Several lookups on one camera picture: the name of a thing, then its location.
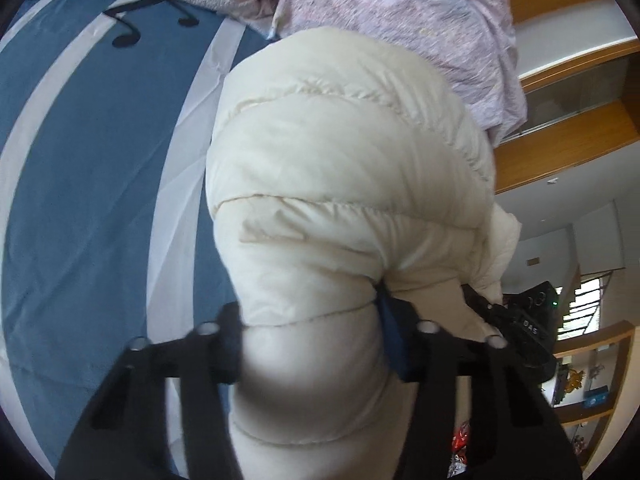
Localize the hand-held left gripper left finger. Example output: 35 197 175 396
55 304 244 480

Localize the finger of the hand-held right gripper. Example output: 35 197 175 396
461 284 507 339

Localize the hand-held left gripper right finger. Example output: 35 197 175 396
375 289 584 480

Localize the cream puffer jacket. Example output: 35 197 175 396
205 27 521 480

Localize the yellow toy figure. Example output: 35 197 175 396
562 367 587 394

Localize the staircase railing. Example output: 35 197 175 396
559 265 632 343

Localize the wooden shelf unit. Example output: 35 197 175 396
547 320 637 466

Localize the blue box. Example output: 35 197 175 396
582 387 612 409

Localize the blue white striped bedsheet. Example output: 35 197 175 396
0 0 281 476

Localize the pink crumpled duvet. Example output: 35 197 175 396
30 0 528 148

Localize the wooden furniture frame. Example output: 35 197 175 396
492 0 640 195

